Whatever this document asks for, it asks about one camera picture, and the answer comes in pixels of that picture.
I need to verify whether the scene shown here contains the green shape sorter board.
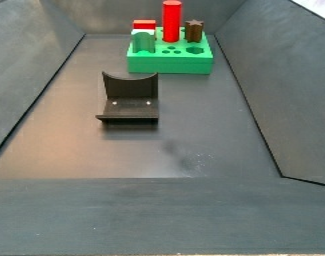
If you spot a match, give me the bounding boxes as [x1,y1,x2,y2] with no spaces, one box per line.
[125,27,214,74]

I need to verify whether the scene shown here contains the red square block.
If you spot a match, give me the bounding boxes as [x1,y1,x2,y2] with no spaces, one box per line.
[132,19,156,30]

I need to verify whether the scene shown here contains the black curved stand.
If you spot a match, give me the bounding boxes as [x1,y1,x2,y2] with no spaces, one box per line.
[96,72,159,122]

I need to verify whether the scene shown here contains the green arch block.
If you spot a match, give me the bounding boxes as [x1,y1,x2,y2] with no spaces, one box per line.
[131,31,155,53]

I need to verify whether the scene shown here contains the brown star block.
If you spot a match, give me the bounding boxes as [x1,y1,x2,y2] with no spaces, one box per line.
[184,19,203,43]

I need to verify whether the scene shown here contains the red cylinder block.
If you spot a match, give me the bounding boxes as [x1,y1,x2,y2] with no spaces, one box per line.
[162,0,182,43]

